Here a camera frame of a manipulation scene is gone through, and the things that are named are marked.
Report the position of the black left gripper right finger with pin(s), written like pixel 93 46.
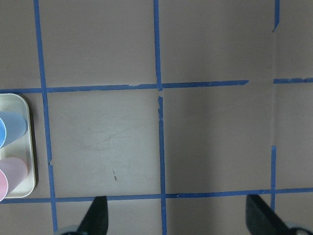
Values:
pixel 262 220

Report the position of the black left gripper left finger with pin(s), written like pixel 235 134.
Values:
pixel 96 220

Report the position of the pink plastic cup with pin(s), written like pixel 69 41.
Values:
pixel 13 171

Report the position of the blue plastic cup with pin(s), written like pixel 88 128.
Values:
pixel 12 127

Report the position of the cream plastic tray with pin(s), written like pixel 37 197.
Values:
pixel 21 148

